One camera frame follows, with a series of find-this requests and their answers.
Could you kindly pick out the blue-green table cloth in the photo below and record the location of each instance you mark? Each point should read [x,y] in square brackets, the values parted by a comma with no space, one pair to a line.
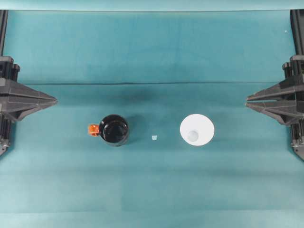
[152,190]

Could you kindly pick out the black frame rail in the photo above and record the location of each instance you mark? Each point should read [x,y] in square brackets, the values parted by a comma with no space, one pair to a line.
[2,33]
[298,33]

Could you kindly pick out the small white paper scrap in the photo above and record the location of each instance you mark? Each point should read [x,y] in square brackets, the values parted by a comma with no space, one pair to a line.
[154,137]

